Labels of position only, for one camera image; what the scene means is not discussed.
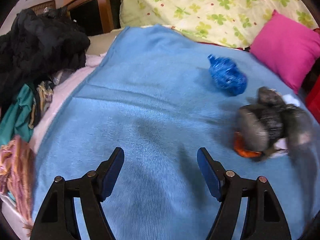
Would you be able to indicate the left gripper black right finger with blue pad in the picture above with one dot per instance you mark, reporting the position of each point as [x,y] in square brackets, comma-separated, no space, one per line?
[264,217]

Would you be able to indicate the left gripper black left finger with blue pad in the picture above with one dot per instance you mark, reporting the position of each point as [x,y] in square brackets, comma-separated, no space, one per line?
[56,218]

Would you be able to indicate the orange wrapper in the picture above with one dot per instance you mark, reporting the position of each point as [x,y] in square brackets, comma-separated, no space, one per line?
[239,147]

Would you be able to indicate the black plastic trash bag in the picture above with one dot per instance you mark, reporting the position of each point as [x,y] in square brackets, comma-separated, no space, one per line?
[274,128]

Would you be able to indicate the blue plastic bag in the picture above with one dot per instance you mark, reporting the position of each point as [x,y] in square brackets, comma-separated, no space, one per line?
[226,75]

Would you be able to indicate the white tissue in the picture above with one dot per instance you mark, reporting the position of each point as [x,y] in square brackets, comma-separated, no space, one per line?
[290,100]

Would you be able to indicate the pink striped fabric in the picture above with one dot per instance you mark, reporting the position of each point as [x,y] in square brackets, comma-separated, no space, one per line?
[17,176]

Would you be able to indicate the teal garment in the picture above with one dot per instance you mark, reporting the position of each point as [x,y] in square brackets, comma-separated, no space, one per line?
[17,117]

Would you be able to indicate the pink bed sheet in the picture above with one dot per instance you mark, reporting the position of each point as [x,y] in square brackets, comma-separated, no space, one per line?
[60,94]

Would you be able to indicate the light blue fleece blanket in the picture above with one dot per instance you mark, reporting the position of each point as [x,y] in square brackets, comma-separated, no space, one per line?
[154,97]

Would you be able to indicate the magenta pillow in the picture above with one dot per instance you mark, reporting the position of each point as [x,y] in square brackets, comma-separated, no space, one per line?
[287,48]

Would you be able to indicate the black clothing pile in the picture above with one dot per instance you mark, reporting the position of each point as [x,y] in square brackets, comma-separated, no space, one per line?
[38,46]

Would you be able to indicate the clover print quilt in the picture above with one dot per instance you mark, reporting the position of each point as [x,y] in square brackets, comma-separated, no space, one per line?
[230,23]

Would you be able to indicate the wooden cabinet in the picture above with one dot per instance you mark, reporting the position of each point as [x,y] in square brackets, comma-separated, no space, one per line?
[95,17]

